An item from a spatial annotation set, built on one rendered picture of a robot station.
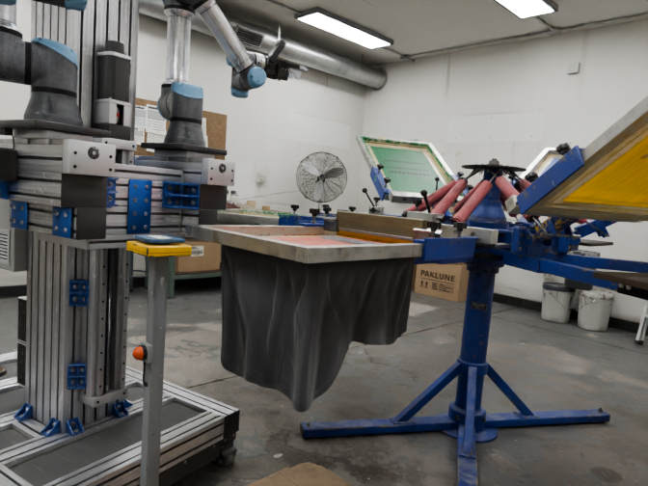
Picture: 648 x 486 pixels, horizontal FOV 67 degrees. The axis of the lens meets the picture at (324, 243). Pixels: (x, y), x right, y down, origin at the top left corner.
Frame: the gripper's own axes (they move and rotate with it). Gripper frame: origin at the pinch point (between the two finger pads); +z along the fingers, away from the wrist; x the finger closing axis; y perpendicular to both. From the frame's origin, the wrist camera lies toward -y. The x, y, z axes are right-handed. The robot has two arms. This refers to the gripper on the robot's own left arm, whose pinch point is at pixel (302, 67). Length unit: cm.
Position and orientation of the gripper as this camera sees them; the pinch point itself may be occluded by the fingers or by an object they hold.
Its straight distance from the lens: 236.8
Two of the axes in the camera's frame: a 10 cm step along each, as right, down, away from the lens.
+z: 8.3, 0.1, 5.6
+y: -1.5, 9.7, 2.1
